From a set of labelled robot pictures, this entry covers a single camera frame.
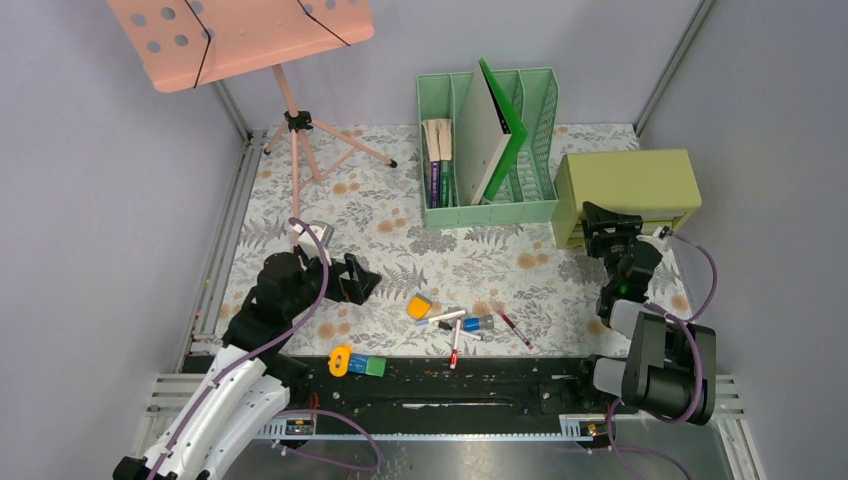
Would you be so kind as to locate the purple paperback book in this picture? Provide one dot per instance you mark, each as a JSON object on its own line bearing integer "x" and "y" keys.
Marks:
{"x": 432, "y": 154}

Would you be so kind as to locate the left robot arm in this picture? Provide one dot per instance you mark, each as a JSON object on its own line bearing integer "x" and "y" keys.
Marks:
{"x": 249, "y": 381}

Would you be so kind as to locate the yellow blue green toy block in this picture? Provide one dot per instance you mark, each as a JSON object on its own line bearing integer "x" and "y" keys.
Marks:
{"x": 343, "y": 361}

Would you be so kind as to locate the red white marker pen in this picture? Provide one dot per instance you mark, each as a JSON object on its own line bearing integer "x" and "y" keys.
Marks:
{"x": 456, "y": 332}

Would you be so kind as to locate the treehouse paperback book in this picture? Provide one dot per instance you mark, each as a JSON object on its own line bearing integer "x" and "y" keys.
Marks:
{"x": 445, "y": 144}

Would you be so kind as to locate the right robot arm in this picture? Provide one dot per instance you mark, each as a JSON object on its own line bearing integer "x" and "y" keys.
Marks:
{"x": 670, "y": 368}

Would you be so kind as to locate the aluminium frame rail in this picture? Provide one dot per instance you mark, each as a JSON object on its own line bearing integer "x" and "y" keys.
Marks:
{"x": 172, "y": 387}

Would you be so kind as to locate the yellow grey eraser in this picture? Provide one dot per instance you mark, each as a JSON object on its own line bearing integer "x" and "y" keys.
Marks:
{"x": 419, "y": 307}

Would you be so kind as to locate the olive green drawer box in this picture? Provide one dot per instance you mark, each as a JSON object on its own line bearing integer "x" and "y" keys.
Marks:
{"x": 658, "y": 185}

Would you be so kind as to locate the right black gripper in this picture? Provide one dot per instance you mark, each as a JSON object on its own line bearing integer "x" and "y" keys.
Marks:
{"x": 630, "y": 227}

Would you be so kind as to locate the blue grey glue stick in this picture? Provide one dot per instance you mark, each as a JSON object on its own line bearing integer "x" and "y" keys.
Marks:
{"x": 476, "y": 324}

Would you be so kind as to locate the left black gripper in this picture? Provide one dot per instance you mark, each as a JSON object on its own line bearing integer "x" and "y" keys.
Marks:
{"x": 358, "y": 287}

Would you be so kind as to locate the pink music stand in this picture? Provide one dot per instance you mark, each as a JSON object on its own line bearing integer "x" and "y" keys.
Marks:
{"x": 185, "y": 44}

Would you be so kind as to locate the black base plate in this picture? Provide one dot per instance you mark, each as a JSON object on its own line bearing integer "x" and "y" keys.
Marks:
{"x": 488, "y": 396}

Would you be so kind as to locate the green file organizer rack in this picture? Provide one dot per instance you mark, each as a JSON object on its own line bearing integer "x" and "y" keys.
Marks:
{"x": 527, "y": 194}

